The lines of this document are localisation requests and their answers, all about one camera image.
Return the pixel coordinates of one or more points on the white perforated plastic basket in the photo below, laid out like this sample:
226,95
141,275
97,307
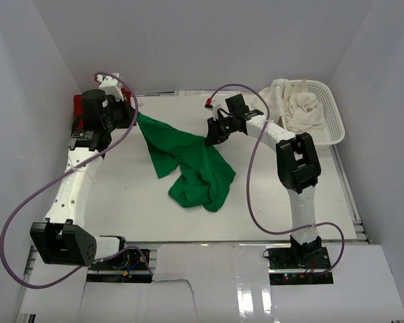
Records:
333,131

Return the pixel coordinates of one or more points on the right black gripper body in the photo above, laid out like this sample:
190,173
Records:
227,125

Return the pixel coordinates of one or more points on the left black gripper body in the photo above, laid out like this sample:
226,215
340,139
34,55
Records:
119,116

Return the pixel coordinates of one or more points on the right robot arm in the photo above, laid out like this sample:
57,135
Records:
298,166

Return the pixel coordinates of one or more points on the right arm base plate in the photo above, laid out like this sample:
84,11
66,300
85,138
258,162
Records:
285,270

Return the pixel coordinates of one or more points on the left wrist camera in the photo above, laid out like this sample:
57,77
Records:
111,86

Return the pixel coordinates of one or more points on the paper label strip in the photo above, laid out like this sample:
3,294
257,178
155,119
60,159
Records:
193,93

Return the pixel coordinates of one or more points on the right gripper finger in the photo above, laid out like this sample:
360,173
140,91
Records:
221,138
214,133

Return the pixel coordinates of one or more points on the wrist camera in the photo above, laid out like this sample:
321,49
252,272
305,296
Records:
214,107
111,86

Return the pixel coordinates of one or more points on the cream white t shirt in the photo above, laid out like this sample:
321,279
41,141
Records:
300,109

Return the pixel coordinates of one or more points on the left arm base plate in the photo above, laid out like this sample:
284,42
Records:
128,267

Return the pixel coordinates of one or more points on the green t shirt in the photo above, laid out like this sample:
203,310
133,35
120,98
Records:
206,176

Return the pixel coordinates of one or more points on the folded red t shirt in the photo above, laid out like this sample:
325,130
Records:
77,112

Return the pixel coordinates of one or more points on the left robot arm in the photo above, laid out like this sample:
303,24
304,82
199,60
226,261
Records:
61,237

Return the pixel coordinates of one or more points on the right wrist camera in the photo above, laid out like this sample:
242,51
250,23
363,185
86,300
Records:
214,107

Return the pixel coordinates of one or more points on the white paper front cover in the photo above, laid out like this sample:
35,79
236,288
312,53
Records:
226,283

